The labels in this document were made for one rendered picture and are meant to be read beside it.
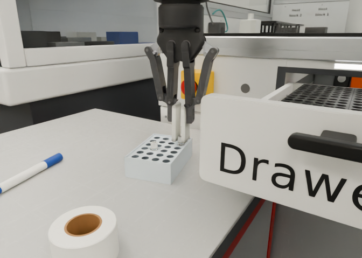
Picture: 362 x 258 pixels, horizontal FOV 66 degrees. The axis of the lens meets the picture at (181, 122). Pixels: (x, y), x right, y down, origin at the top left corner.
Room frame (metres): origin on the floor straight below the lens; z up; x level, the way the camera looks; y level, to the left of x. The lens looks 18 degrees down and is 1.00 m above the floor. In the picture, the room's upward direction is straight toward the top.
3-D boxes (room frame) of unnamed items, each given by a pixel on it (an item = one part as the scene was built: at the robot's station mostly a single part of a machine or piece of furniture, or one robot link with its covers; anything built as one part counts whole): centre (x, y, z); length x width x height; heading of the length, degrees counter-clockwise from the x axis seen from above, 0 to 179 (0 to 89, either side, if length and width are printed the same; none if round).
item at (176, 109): (0.50, 0.01, 0.84); 0.03 x 0.01 x 0.07; 161
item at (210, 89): (0.68, -0.04, 0.88); 0.07 x 0.05 x 0.07; 57
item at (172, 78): (0.50, 0.01, 0.93); 0.04 x 0.01 x 0.11; 161
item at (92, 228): (0.25, 0.10, 0.78); 0.07 x 0.07 x 0.04
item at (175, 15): (0.49, 0.00, 1.00); 0.08 x 0.07 x 0.09; 71
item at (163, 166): (0.47, 0.04, 0.78); 0.12 x 0.08 x 0.04; 162
